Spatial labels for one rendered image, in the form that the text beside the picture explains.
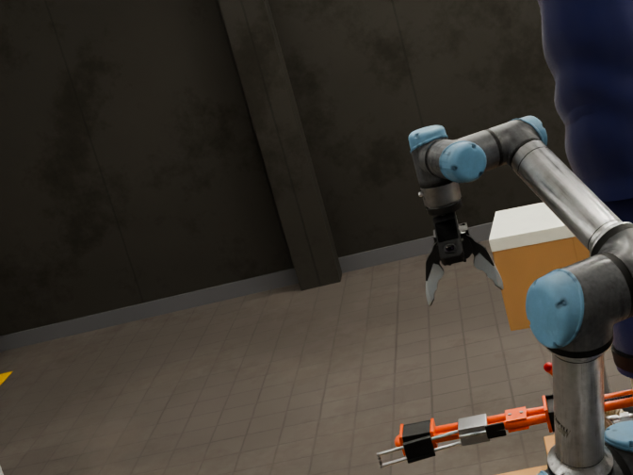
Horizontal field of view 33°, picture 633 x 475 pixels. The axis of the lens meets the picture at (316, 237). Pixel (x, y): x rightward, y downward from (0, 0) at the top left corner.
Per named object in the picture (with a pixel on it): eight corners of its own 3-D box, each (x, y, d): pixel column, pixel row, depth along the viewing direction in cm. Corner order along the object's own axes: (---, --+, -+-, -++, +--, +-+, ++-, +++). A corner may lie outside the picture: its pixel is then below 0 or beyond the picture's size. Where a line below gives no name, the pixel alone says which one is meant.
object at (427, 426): (438, 435, 261) (433, 417, 260) (437, 450, 254) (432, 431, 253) (405, 442, 263) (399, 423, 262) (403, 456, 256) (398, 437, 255)
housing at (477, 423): (490, 429, 258) (486, 412, 257) (491, 442, 251) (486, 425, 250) (462, 434, 259) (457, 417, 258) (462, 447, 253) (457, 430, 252)
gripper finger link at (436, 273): (430, 298, 220) (447, 258, 217) (430, 307, 214) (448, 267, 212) (415, 292, 220) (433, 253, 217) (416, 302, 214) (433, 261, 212)
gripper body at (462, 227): (474, 248, 218) (461, 192, 215) (477, 260, 210) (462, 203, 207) (438, 256, 219) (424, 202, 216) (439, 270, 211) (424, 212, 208)
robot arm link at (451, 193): (458, 182, 206) (416, 192, 207) (462, 204, 207) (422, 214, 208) (456, 173, 213) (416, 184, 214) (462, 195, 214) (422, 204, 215)
